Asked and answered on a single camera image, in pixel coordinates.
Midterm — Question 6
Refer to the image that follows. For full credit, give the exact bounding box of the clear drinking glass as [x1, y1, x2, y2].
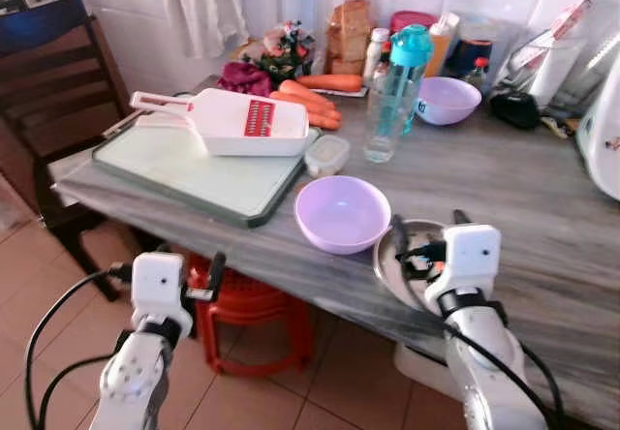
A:
[363, 62, 414, 166]

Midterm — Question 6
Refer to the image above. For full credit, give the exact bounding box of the small clear plastic container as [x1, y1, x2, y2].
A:
[303, 134, 353, 178]

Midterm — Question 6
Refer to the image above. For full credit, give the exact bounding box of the white tub under table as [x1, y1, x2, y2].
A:
[391, 341, 468, 404]

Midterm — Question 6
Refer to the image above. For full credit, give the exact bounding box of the white kitchen appliance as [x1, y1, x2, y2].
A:
[575, 54, 620, 201]

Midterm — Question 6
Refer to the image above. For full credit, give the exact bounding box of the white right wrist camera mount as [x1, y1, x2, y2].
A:
[424, 224, 503, 301]

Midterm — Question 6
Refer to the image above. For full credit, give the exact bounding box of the red lid clear jar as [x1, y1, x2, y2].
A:
[324, 0, 385, 77]

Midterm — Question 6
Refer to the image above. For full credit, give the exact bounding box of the white red mandoline slicer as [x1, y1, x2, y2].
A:
[130, 87, 312, 158]

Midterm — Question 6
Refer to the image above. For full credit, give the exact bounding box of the dark wooden chair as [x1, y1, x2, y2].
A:
[0, 0, 132, 300]

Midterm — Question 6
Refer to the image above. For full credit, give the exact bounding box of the clear plastic bag package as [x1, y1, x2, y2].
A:
[503, 0, 594, 113]

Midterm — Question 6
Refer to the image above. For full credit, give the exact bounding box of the teal lid water bottle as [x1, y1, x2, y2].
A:
[387, 24, 435, 137]

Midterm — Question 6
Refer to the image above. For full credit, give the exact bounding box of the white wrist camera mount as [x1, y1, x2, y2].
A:
[424, 224, 503, 301]
[130, 252, 192, 338]

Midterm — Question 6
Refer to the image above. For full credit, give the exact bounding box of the small white bottle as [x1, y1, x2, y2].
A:
[362, 27, 391, 83]

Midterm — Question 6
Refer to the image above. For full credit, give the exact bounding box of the orange sauce bottle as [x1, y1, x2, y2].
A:
[425, 13, 462, 78]

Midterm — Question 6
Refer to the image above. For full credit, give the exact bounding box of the black pouch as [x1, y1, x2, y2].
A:
[488, 88, 543, 130]

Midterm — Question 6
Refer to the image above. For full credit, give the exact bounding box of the dark red cabbage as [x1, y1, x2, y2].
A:
[216, 59, 275, 98]

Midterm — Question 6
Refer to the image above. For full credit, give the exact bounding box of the red plastic stool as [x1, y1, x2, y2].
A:
[182, 250, 317, 380]

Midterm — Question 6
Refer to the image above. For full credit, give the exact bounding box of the round metal plate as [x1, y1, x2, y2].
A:
[373, 218, 458, 316]

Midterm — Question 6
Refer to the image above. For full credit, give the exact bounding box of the pale green cutting board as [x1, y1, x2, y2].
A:
[91, 108, 323, 230]

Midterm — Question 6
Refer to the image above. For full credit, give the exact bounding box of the large plain purple bowl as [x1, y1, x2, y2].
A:
[294, 174, 393, 256]

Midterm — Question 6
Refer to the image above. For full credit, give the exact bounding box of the dark blue jar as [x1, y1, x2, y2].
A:
[449, 37, 496, 82]

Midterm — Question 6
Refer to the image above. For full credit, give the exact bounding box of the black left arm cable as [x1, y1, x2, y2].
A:
[23, 264, 134, 430]

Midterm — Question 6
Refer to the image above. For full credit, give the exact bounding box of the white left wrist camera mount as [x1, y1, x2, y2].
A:
[130, 252, 192, 338]

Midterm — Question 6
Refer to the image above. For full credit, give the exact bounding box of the orange carrot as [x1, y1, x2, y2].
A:
[268, 90, 343, 131]
[279, 78, 342, 117]
[294, 73, 365, 94]

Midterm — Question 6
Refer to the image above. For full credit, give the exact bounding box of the pink lid container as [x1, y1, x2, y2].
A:
[389, 10, 440, 36]

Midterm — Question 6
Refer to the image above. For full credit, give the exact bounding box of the small labelled purple bowl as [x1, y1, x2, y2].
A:
[414, 76, 483, 127]

